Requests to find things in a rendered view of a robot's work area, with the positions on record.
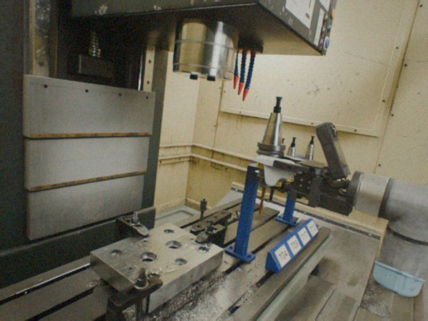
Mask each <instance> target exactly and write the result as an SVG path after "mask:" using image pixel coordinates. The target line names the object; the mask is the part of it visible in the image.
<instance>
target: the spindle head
mask: <svg viewBox="0 0 428 321"><path fill-rule="evenodd" d="M286 2H287V0H68V17H69V19H68V20H69V21H70V22H74V23H77V24H81V25H84V26H87V27H91V28H93V29H97V30H100V31H104V32H107V33H110V34H114V35H116V36H120V37H123V38H127V39H130V40H133V41H137V42H139V43H143V44H147V45H152V46H155V47H156V48H160V49H162V50H166V51H168V52H174V45H175V33H176V22H177V21H178V20H181V19H185V18H200V19H206V20H214V21H217V22H222V23H225V24H229V25H231V26H233V27H235V28H237V29H238V30H239V31H240V34H239V40H251V41H253V42H255V43H256V44H258V45H260V46H263V47H264V48H263V53H262V54H256V55H300V56H324V55H323V54H322V53H321V51H322V48H319V47H318V46H316V44H314V40H315V34H316V30H317V24H318V18H319V14H320V9H322V10H323V11H324V15H325V14H327V15H328V16H329V10H330V7H331V0H330V3H329V9H328V11H327V10H326V9H325V8H324V7H323V6H322V4H321V3H320V1H319V0H315V2H314V6H313V12H312V16H311V22H310V28H308V27H307V26H305V25H304V24H303V23H302V22H301V21H300V20H299V19H298V18H297V17H296V16H294V15H293V14H292V13H291V12H290V11H289V10H288V9H286V7H285V6H286Z"/></svg>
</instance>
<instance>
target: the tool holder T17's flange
mask: <svg viewBox="0 0 428 321"><path fill-rule="evenodd" d="M257 147H259V149H258V150H256V153H257V154H259V155H264V156H268V157H279V158H281V157H284V153H283V151H284V150H285V148H286V145H283V144H282V145H269V144H265V143H262V141H259V142H257Z"/></svg>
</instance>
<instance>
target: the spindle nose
mask: <svg viewBox="0 0 428 321"><path fill-rule="evenodd" d="M239 34H240V31H239V30H238V29H237V28H235V27H233V26H231V25H229V24H225V23H222V22H217V21H214V20H206V19H200V18H185V19H181V20H178V21H177V22H176V33H175V45H174V52H173V64H172V65H173V73H174V74H177V75H182V76H188V77H190V76H195V77H198V78H199V79H203V80H206V79H207V77H208V78H215V81H220V82H230V81H231V80H232V76H233V74H234V68H235V63H236V55H237V53H236V52H237V51H238V42H239Z"/></svg>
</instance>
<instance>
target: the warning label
mask: <svg viewBox="0 0 428 321"><path fill-rule="evenodd" d="M314 2H315V0H287V2H286V6H285V7H286V9H288V10H289V11H290V12H291V13H292V14H293V15H294V16H296V17H297V18H298V19H299V20H300V21H301V22H302V23H303V24H304V25H305V26H307V27H308V28H310V22H311V16H312V12H313V6H314Z"/></svg>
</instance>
